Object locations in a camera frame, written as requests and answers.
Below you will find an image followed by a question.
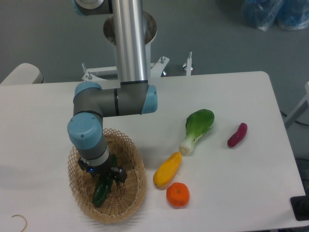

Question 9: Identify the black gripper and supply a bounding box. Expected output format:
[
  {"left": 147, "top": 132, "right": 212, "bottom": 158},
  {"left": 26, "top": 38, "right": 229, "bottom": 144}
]
[{"left": 77, "top": 157, "right": 127, "bottom": 185}]

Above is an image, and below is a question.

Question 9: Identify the green cucumber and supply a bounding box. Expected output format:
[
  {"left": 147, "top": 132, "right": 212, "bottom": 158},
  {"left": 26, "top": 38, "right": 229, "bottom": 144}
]
[{"left": 92, "top": 154, "right": 118, "bottom": 208}]

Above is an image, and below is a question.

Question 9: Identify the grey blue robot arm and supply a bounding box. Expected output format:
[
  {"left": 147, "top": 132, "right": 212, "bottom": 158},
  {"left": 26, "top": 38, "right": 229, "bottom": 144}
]
[{"left": 67, "top": 0, "right": 157, "bottom": 183}]

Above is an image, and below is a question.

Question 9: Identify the woven wicker basket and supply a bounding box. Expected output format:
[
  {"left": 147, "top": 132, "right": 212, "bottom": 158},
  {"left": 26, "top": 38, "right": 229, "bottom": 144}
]
[{"left": 68, "top": 129, "right": 147, "bottom": 224}]

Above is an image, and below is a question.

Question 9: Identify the yellow mango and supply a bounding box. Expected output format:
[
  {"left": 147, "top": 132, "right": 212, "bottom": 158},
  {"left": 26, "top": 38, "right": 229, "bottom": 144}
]
[{"left": 153, "top": 152, "right": 183, "bottom": 188}]

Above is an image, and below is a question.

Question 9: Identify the orange tangerine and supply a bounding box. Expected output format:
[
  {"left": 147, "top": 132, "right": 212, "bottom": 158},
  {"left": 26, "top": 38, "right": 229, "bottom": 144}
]
[{"left": 166, "top": 182, "right": 190, "bottom": 207}]

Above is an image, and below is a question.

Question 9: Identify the green bok choy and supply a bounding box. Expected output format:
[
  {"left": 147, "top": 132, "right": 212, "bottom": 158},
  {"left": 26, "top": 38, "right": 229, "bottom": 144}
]
[{"left": 179, "top": 109, "right": 214, "bottom": 156}]

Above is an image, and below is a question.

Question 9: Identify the tan rubber band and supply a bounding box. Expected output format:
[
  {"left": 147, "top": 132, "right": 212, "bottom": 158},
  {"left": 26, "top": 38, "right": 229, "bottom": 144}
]
[{"left": 11, "top": 214, "right": 28, "bottom": 231}]

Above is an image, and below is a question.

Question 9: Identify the purple sweet potato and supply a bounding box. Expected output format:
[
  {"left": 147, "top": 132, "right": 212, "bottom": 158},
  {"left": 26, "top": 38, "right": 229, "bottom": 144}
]
[{"left": 227, "top": 123, "right": 248, "bottom": 147}]

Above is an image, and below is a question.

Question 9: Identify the white chair back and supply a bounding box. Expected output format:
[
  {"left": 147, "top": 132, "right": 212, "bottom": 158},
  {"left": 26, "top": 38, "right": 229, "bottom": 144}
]
[{"left": 1, "top": 63, "right": 46, "bottom": 86}]

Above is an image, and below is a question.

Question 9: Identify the black device at edge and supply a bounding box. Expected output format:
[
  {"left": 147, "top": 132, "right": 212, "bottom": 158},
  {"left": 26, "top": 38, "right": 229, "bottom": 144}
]
[{"left": 290, "top": 196, "right": 309, "bottom": 221}]

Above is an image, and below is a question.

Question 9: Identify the blue plastic bag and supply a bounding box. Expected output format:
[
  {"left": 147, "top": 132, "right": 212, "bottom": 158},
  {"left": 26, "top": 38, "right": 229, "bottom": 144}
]
[{"left": 241, "top": 0, "right": 309, "bottom": 31}]

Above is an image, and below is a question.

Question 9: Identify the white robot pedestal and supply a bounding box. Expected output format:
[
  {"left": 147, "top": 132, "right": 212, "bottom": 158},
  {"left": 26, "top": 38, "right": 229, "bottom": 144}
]
[{"left": 81, "top": 11, "right": 195, "bottom": 89}]

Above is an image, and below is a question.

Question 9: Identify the white frame at right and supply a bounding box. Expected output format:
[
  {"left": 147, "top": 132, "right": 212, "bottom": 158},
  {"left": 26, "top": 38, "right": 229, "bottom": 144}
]
[{"left": 283, "top": 82, "right": 309, "bottom": 129}]

